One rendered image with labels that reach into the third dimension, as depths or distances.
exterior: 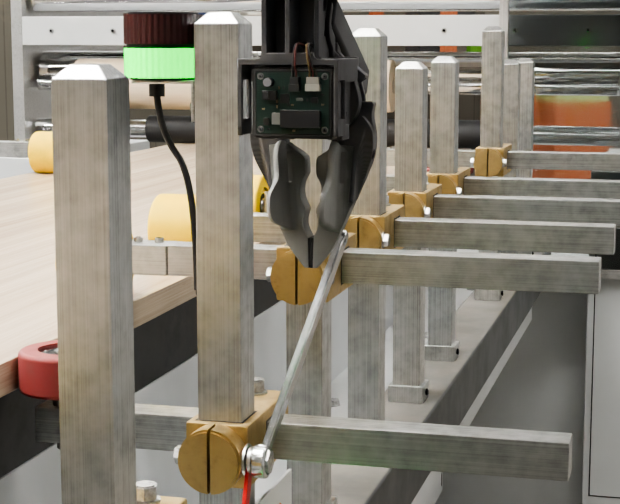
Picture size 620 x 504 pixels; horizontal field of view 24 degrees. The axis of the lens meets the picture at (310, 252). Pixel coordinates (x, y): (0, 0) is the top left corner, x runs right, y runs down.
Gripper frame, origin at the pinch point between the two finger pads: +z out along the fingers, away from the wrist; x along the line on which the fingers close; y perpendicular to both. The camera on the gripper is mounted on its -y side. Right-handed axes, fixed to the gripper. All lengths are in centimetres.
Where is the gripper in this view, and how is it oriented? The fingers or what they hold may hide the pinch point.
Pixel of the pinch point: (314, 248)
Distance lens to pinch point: 105.9
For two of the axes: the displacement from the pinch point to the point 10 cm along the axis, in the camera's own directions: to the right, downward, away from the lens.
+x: 9.7, 0.4, -2.5
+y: -2.5, 1.4, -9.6
